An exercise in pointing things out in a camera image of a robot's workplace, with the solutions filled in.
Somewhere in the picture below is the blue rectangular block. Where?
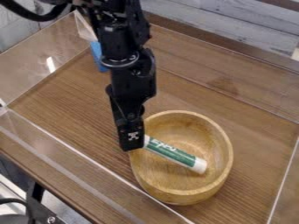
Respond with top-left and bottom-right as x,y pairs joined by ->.
90,41 -> 109,73

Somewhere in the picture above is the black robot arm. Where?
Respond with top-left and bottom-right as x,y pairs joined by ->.
41,0 -> 157,151

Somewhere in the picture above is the black metal table bracket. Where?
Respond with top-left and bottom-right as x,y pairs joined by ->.
27,198 -> 67,224

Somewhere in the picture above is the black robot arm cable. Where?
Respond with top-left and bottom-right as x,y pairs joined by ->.
0,0 -> 71,23

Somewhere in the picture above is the clear acrylic tray wall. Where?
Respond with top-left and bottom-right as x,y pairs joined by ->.
0,16 -> 299,224

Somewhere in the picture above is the brown wooden bowl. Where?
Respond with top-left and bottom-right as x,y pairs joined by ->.
130,110 -> 234,206

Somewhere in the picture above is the green Expo marker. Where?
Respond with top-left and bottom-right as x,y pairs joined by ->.
145,136 -> 209,174

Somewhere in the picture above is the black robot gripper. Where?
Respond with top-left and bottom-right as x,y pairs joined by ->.
107,48 -> 157,151

